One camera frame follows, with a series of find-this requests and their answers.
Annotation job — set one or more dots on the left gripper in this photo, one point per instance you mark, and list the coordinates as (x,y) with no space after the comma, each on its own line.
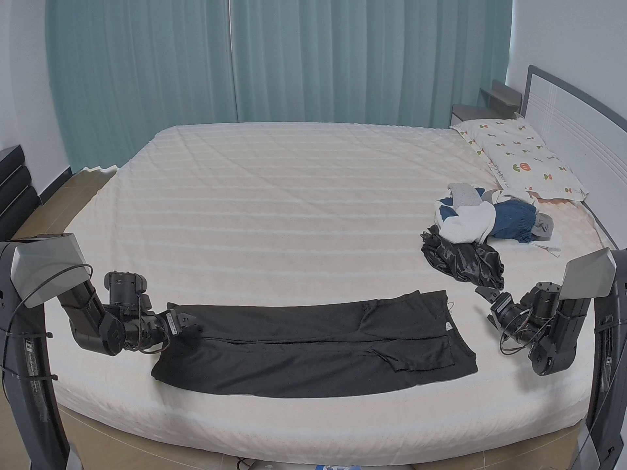
(161,328)

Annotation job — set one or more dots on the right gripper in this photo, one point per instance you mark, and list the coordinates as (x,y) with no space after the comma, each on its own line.
(509,316)

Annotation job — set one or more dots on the black T-shirt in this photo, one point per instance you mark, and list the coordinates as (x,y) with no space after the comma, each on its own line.
(318,355)

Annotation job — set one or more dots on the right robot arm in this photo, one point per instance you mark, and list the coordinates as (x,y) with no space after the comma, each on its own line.
(568,321)

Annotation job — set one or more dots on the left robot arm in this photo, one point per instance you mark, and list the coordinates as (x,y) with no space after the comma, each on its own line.
(44,262)

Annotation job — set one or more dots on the pile of clothes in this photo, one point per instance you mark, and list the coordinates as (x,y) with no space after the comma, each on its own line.
(468,223)

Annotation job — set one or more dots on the bed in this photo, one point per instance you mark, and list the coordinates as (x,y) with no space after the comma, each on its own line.
(294,189)

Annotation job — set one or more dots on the black shiny garment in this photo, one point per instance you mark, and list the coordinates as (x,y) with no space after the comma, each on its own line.
(465,262)

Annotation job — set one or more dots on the white printed pillow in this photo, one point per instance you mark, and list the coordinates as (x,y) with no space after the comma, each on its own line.
(524,159)

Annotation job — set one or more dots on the grey bedside table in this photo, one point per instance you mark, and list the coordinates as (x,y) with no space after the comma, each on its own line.
(497,97)

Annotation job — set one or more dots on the black chest of drawers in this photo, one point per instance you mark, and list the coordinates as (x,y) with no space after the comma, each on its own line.
(14,189)

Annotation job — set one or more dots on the blue-green curtain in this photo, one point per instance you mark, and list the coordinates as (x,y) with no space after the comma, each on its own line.
(367,47)
(142,66)

